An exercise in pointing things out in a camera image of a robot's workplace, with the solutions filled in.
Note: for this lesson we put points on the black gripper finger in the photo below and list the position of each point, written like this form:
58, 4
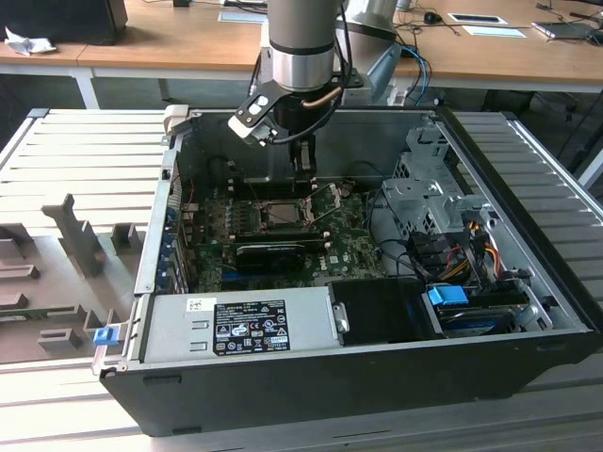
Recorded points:
297, 162
312, 162

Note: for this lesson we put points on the silver CPU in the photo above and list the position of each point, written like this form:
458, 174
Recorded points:
285, 213

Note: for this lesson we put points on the thin metal locking lever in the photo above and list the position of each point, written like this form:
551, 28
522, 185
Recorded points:
330, 213
256, 195

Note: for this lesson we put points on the black RAM slot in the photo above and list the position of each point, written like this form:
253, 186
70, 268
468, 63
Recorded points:
264, 182
278, 244
282, 233
273, 192

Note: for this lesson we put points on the CPU socket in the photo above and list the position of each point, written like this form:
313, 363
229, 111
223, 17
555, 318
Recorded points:
282, 225

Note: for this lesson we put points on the blue expansion slot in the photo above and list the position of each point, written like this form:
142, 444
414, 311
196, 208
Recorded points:
233, 277

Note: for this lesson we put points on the round coin battery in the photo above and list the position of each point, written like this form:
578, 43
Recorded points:
346, 190

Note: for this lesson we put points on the green motherboard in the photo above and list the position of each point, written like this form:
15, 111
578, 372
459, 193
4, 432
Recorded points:
348, 245

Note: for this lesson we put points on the black graphics card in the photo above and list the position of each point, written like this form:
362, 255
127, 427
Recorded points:
268, 258

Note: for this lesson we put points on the silver metal drive cage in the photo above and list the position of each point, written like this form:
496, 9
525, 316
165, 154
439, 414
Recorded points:
414, 198

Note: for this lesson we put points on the wooden office desk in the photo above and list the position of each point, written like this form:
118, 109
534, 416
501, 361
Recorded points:
188, 42

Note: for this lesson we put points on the black computer mouse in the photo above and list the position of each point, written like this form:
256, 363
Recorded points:
432, 17

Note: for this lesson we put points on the blue disk carrier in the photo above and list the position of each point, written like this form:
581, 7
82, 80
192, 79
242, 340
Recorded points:
445, 295

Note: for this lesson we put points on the silver power supply unit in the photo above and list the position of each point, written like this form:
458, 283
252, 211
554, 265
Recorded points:
179, 329

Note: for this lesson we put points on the pale blue sheet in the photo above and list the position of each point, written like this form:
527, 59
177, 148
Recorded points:
494, 32

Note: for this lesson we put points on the black hard disk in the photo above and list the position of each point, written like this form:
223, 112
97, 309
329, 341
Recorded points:
476, 325

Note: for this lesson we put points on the black open PC case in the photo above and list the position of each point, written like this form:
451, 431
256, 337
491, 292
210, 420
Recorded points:
282, 400

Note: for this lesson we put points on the black box device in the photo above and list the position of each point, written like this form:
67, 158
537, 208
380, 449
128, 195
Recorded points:
61, 21

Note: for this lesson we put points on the blue plastic case latch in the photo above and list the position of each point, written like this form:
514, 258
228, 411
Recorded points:
105, 337

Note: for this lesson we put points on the grey parts rack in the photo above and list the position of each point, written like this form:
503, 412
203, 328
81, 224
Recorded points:
52, 282

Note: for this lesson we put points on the crumpled white paper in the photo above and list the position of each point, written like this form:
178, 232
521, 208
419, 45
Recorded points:
28, 43

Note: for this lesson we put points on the dark flat tablet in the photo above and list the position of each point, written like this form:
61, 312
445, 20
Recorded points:
563, 30

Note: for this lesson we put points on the green RAM stick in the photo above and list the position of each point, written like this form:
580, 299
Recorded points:
37, 312

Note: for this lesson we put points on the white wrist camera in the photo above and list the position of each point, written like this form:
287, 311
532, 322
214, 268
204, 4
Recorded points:
249, 128

